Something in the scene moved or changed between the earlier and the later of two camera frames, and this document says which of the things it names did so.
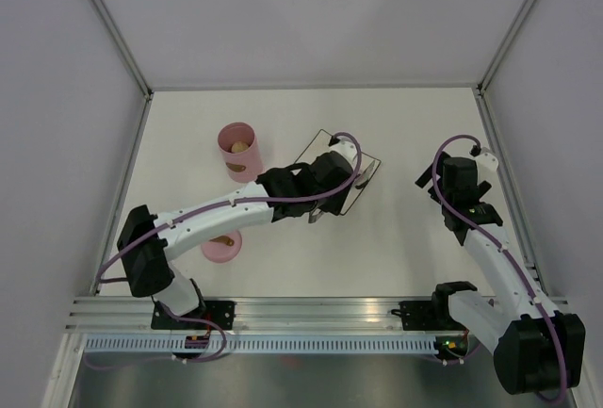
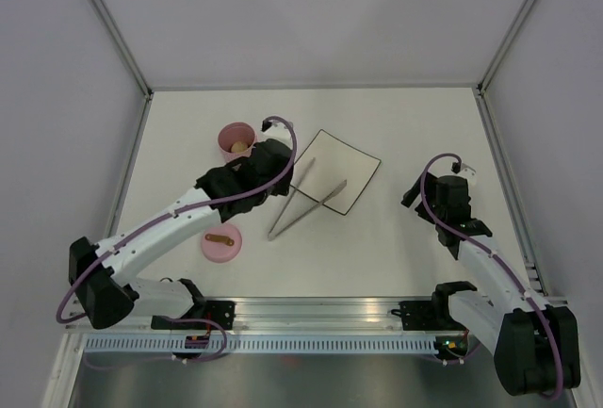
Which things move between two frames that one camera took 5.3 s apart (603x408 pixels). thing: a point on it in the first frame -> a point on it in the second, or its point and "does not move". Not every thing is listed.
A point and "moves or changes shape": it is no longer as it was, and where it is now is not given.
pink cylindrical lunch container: [244, 167] does not move
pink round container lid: [220, 252] does not move
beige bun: [238, 147] does not move
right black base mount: [418, 316] does not move
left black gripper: [334, 205] -> [284, 186]
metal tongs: [361, 179] moves or changes shape
